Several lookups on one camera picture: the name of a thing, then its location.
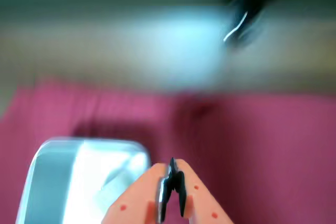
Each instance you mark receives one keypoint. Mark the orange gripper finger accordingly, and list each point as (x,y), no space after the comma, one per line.
(139,197)
(202,203)

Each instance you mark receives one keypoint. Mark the rectangular steel tray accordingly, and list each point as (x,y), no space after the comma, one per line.
(78,182)

